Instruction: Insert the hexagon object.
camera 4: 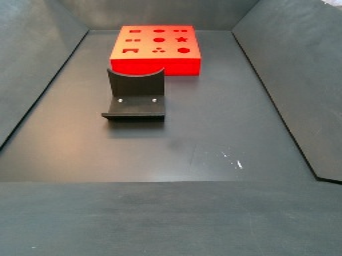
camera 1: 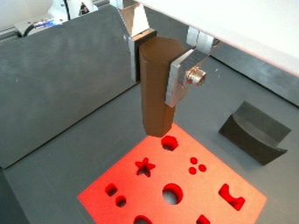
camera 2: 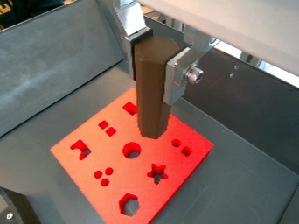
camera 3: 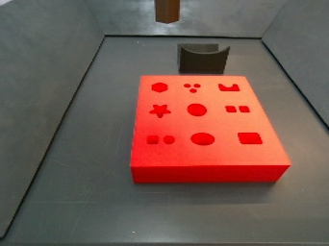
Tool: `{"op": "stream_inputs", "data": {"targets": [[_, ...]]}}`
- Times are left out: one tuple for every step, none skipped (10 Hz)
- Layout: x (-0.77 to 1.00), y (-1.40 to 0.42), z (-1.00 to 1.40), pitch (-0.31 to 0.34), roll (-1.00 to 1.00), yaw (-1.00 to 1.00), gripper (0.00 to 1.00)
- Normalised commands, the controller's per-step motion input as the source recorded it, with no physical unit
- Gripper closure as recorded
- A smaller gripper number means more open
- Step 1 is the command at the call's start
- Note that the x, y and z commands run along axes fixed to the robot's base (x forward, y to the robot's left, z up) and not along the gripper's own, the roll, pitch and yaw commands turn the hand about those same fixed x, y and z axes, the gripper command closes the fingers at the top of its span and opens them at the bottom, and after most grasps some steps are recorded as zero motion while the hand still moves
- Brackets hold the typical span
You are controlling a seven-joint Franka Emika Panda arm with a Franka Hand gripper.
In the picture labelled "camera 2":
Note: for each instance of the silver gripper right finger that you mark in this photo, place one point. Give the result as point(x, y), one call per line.
point(182, 69)

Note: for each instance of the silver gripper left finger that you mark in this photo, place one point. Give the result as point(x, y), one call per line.
point(132, 28)

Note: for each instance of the brown hexagonal peg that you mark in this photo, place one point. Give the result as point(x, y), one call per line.
point(152, 54)

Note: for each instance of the person in dark shirt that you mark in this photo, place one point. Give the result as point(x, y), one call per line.
point(16, 11)

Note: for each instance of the red shape-sorting board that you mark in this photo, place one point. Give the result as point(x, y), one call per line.
point(127, 173)

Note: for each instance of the black box device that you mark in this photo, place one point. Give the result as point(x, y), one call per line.
point(16, 210)

